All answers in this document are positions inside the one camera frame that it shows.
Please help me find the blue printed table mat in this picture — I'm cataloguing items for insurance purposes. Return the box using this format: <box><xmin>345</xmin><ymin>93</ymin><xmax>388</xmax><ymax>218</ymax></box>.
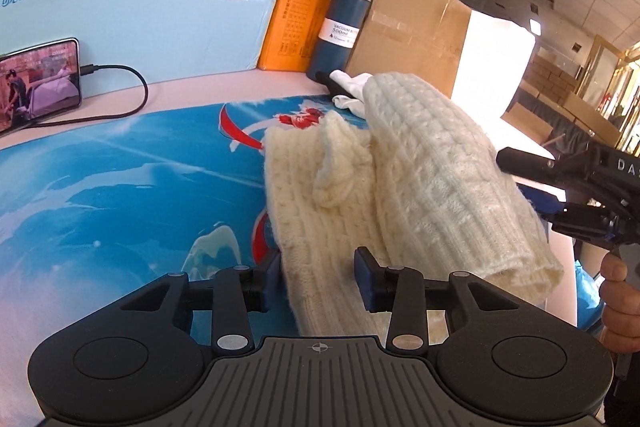
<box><xmin>0</xmin><ymin>91</ymin><xmax>501</xmax><ymax>413</ymax></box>

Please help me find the brown cardboard box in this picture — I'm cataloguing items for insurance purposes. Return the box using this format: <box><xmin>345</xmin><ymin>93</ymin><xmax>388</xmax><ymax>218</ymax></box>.
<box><xmin>344</xmin><ymin>0</ymin><xmax>474</xmax><ymax>101</ymax></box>

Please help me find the flat cardboard box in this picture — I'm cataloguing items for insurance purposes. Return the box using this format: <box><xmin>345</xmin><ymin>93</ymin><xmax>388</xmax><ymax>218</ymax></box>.
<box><xmin>520</xmin><ymin>77</ymin><xmax>622</xmax><ymax>148</ymax></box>

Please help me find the dark blue vacuum bottle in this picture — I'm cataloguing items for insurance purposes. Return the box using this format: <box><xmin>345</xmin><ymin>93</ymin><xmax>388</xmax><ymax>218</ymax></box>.
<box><xmin>306</xmin><ymin>0</ymin><xmax>377</xmax><ymax>84</ymax></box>

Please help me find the gold framed glass door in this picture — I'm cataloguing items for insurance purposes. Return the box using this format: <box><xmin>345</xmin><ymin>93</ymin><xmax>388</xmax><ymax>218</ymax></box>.
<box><xmin>589</xmin><ymin>34</ymin><xmax>640</xmax><ymax>154</ymax></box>

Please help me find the white foam board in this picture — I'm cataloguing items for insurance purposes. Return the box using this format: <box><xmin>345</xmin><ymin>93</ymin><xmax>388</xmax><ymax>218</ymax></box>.
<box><xmin>451</xmin><ymin>9</ymin><xmax>536</xmax><ymax>122</ymax></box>

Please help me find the cream knitted sweater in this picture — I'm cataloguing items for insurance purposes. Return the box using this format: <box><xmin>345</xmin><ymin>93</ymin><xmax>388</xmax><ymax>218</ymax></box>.
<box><xmin>262</xmin><ymin>71</ymin><xmax>566</xmax><ymax>338</ymax></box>

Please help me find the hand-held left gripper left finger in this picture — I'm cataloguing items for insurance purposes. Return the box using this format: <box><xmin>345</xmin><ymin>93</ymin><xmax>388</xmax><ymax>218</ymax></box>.
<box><xmin>121</xmin><ymin>251</ymin><xmax>282</xmax><ymax>356</ymax></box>

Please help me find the white cloth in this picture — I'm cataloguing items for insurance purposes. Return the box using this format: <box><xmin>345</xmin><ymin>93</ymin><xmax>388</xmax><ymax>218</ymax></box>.
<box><xmin>327</xmin><ymin>69</ymin><xmax>377</xmax><ymax>118</ymax></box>

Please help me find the person's right hand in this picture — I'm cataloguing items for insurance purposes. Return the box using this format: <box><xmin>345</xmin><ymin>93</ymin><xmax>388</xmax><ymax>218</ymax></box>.
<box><xmin>598</xmin><ymin>251</ymin><xmax>640</xmax><ymax>354</ymax></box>

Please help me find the blue plastic bag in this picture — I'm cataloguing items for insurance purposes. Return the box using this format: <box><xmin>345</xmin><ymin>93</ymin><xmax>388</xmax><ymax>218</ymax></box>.
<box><xmin>574</xmin><ymin>258</ymin><xmax>604</xmax><ymax>339</ymax></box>

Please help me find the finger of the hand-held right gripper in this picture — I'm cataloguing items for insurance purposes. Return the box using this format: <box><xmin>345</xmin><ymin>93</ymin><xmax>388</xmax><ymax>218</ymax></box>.
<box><xmin>496</xmin><ymin>146</ymin><xmax>603</xmax><ymax>190</ymax></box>
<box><xmin>552</xmin><ymin>202</ymin><xmax>620</xmax><ymax>242</ymax></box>

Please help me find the black charging cable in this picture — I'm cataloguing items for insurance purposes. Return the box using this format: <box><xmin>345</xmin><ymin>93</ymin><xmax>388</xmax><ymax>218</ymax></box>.
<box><xmin>14</xmin><ymin>64</ymin><xmax>150</xmax><ymax>128</ymax></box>

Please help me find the smartphone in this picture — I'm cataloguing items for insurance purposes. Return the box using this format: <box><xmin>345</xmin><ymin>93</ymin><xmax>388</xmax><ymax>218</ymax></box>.
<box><xmin>0</xmin><ymin>36</ymin><xmax>84</xmax><ymax>138</ymax></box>

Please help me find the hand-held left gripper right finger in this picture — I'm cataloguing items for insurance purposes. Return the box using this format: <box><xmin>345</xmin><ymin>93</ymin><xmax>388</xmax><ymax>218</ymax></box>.
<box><xmin>353</xmin><ymin>246</ymin><xmax>521</xmax><ymax>354</ymax></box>

